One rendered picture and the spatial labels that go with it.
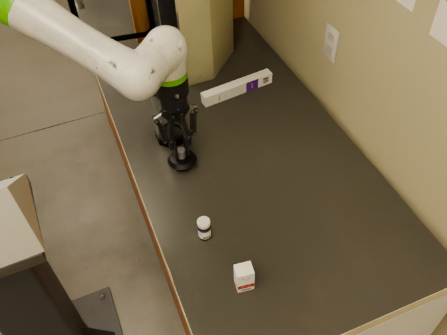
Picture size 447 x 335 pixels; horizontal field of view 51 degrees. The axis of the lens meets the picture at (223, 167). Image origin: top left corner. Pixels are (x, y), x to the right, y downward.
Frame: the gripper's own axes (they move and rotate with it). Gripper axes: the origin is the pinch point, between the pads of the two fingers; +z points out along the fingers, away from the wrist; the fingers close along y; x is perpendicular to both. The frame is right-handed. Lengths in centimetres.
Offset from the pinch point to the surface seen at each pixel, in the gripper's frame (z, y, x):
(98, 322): 100, 47, -8
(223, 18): -12, -32, -45
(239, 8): 3, -51, -74
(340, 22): -23, -57, -8
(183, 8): -23.2, -16.1, -37.0
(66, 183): 101, 47, -100
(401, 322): 18, -36, 67
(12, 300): 33, 62, 10
